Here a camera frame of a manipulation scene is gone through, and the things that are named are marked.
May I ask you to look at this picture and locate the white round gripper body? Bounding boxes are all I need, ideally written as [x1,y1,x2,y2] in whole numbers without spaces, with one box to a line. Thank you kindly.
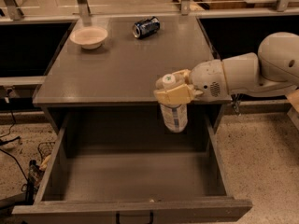
[189,60,229,102]

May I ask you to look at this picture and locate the blue soda can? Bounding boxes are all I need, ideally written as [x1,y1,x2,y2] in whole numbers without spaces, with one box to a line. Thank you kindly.
[132,17,160,39]

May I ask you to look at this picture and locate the black floor cable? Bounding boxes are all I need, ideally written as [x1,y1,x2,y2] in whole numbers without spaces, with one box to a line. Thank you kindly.
[0,109,31,185]

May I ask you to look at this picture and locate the white paper bowl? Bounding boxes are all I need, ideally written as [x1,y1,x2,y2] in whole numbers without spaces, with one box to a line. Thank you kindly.
[70,26,108,49]

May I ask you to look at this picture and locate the clear plastic water bottle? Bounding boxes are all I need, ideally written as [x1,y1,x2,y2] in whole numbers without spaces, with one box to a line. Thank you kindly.
[160,74,188,133]

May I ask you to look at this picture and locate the open grey top drawer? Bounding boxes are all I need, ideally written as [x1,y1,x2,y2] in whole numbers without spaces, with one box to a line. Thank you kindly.
[13,110,252,224]

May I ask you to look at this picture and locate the black wire basket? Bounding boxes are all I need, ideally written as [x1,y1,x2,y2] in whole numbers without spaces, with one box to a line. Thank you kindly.
[37,142,55,161]

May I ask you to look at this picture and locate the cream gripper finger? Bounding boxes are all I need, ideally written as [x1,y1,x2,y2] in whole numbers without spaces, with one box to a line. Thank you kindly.
[154,84,204,105]
[155,69,191,88]

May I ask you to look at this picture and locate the black drawer handle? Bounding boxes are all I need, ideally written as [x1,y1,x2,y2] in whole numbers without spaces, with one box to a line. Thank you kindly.
[115,212,154,224]

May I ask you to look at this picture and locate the grey cabinet counter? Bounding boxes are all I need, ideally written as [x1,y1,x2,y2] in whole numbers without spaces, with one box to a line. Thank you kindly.
[32,15,233,134]

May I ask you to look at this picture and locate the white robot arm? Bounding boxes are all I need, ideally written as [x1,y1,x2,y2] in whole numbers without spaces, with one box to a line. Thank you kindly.
[154,32,299,105]

